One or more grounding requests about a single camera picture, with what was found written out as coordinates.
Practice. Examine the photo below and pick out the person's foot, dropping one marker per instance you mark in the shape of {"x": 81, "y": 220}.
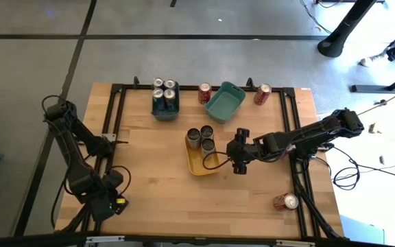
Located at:
{"x": 372, "y": 61}

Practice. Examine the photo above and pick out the grey blue box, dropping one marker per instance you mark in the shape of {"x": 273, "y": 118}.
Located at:
{"x": 362, "y": 231}

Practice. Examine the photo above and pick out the dark blue plastic bin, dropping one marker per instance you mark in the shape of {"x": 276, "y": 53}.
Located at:
{"x": 165, "y": 115}

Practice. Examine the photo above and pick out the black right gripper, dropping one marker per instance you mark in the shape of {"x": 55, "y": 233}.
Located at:
{"x": 240, "y": 152}

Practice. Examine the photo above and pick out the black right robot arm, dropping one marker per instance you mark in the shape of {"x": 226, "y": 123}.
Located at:
{"x": 307, "y": 132}

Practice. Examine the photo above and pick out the silver frame bracket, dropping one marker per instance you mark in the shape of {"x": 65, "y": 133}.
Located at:
{"x": 105, "y": 239}
{"x": 295, "y": 243}

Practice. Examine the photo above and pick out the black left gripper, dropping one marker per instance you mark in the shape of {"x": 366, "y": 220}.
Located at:
{"x": 103, "y": 206}

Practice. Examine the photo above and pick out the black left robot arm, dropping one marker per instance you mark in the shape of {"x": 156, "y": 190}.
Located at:
{"x": 77, "y": 164}

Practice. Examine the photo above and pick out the black desk foot bar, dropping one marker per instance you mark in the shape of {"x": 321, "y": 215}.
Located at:
{"x": 372, "y": 88}

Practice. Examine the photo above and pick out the yellow plastic bin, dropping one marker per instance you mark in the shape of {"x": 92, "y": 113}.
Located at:
{"x": 197, "y": 164}

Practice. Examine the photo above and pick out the green plastic bin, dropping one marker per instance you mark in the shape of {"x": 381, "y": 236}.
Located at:
{"x": 225, "y": 104}

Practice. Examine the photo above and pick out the small floor object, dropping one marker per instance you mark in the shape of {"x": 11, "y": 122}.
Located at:
{"x": 375, "y": 128}

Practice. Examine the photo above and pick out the black pedestal leg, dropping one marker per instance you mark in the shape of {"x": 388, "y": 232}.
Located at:
{"x": 338, "y": 34}

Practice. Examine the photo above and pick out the silver soda can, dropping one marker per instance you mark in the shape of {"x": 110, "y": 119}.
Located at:
{"x": 194, "y": 140}
{"x": 207, "y": 132}
{"x": 208, "y": 149}

